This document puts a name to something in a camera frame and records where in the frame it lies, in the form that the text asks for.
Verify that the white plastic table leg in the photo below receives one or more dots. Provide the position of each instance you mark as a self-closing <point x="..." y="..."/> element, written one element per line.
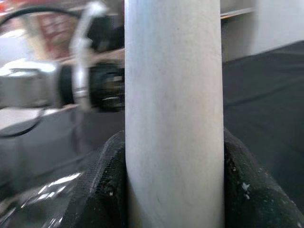
<point x="173" y="95"/>

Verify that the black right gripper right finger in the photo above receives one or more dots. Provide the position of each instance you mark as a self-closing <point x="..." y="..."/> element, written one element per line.
<point x="251" y="199"/>

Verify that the black table cloth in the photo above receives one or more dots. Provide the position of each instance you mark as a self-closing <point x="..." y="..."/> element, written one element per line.
<point x="261" y="95"/>

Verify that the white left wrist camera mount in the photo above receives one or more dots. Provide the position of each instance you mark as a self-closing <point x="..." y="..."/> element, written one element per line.
<point x="80" y="71"/>

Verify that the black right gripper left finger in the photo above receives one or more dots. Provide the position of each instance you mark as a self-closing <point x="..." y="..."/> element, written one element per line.
<point x="104" y="190"/>

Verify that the red printed box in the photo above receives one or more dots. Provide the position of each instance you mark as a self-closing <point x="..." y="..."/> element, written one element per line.
<point x="57" y="35"/>

